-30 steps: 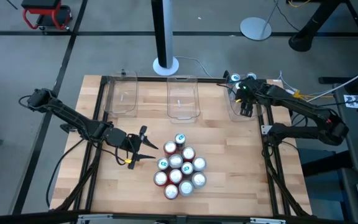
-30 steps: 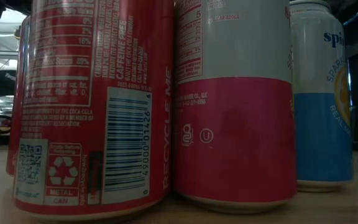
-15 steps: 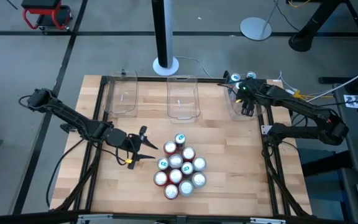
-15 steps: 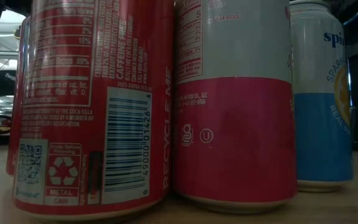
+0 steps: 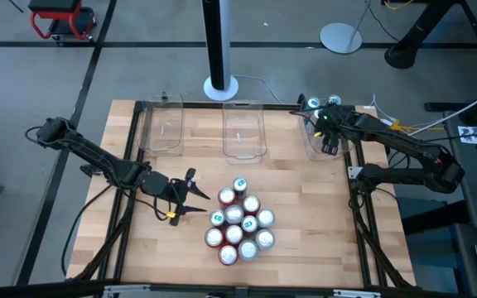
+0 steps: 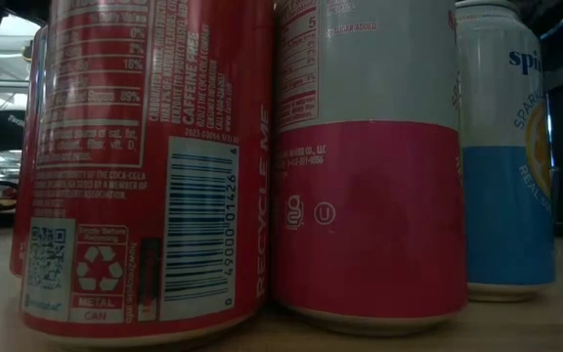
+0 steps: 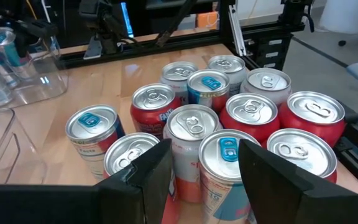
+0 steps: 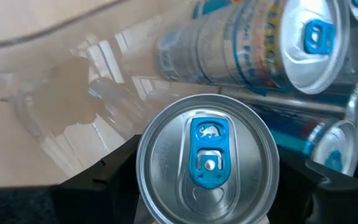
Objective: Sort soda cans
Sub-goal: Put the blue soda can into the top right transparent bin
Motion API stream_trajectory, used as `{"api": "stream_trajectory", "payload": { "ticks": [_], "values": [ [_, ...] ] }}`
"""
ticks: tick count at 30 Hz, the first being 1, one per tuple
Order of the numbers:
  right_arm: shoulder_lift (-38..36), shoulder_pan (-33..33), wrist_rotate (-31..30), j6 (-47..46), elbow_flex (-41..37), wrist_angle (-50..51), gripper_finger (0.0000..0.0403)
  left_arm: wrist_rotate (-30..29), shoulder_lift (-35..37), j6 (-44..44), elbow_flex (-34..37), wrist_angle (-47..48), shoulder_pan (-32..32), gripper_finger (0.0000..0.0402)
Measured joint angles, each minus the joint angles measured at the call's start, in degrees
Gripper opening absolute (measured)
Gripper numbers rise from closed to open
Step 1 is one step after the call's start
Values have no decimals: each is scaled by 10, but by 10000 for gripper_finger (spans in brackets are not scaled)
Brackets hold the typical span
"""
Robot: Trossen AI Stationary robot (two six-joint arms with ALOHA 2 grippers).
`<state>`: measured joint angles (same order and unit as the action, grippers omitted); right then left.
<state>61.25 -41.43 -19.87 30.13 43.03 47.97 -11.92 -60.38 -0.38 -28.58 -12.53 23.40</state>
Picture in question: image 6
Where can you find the white pink Spindrift can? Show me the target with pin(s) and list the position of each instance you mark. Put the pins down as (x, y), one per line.
(369, 195)

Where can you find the red Fanta soda can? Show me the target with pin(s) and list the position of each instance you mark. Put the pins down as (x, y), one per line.
(23, 220)
(115, 146)

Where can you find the white blue Spindrift can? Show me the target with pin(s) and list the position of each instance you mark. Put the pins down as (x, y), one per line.
(506, 205)

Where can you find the black sign white lettering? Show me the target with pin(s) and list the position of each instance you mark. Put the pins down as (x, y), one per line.
(5, 132)

